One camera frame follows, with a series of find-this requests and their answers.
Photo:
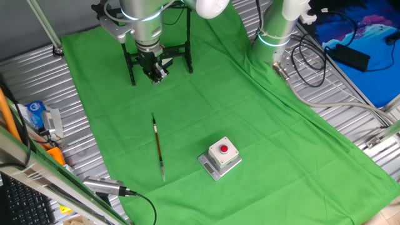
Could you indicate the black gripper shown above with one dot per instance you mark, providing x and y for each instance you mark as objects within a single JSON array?
[{"x": 151, "y": 59}]

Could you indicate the brown brush with clear cap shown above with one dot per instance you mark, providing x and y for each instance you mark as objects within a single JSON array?
[{"x": 157, "y": 143}]

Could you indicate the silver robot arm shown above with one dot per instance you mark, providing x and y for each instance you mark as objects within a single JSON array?
[{"x": 143, "y": 28}]

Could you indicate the black pen rack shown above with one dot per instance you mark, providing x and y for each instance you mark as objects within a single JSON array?
[{"x": 189, "y": 47}]

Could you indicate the red-button box with black base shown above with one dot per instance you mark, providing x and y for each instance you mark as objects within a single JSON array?
[{"x": 162, "y": 46}]

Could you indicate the silver digital scale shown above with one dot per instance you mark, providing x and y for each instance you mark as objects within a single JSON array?
[{"x": 207, "y": 167}]

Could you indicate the green cloth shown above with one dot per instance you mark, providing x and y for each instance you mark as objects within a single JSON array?
[{"x": 250, "y": 125}]

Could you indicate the white red-button box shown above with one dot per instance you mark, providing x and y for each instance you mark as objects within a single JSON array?
[{"x": 229, "y": 156}]

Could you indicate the blue tissue pack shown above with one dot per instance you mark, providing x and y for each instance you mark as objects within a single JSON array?
[{"x": 36, "y": 114}]

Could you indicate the orange box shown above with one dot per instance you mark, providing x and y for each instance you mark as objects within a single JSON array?
[{"x": 56, "y": 154}]

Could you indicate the orange pole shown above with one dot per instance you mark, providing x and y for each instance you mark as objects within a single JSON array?
[{"x": 6, "y": 112}]

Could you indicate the black keyboard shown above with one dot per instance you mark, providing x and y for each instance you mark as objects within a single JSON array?
[{"x": 25, "y": 206}]

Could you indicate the black power adapter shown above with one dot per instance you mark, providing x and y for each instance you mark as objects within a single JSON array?
[{"x": 350, "y": 56}]

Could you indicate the blue patterned mat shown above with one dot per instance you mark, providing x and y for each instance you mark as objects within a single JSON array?
[{"x": 375, "y": 78}]

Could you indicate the black mouse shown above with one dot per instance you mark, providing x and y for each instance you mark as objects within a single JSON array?
[{"x": 393, "y": 38}]

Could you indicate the wrist camera on silver bracket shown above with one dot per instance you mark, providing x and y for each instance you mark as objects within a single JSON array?
[{"x": 115, "y": 29}]

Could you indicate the aluminium frame strut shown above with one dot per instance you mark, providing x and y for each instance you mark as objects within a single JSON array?
[
  {"x": 387, "y": 132},
  {"x": 43, "y": 22}
]

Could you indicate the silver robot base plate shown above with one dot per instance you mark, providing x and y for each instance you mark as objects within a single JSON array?
[{"x": 286, "y": 59}]

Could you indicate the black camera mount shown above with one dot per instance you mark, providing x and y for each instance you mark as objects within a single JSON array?
[{"x": 103, "y": 200}]

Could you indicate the aluminium frame bar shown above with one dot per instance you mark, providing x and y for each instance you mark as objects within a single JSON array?
[{"x": 47, "y": 178}]

